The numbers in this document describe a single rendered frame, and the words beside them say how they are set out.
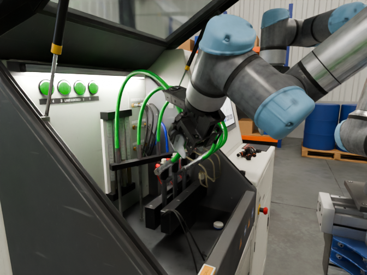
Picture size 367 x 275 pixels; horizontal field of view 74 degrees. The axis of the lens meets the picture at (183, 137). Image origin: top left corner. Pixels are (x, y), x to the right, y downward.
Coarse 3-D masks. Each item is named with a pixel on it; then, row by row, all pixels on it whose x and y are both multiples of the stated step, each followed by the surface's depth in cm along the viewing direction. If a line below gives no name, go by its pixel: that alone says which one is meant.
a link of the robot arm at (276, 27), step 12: (276, 12) 67; (288, 12) 68; (264, 24) 70; (276, 24) 68; (288, 24) 68; (264, 36) 70; (276, 36) 68; (288, 36) 69; (264, 48) 71; (276, 48) 69
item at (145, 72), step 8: (136, 72) 73; (144, 72) 70; (152, 72) 68; (128, 80) 78; (160, 80) 65; (120, 88) 81; (168, 88) 63; (120, 96) 83; (184, 144) 61; (176, 160) 65
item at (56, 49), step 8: (64, 0) 46; (64, 8) 47; (56, 16) 48; (64, 16) 48; (56, 24) 48; (64, 24) 49; (56, 32) 49; (56, 40) 49; (56, 48) 50; (56, 56) 51; (48, 96) 55; (48, 104) 56; (48, 112) 57; (48, 120) 57
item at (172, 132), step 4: (172, 124) 53; (176, 124) 54; (172, 128) 54; (176, 128) 55; (168, 132) 56; (172, 132) 54; (176, 132) 55; (172, 136) 56; (172, 140) 58; (172, 144) 59
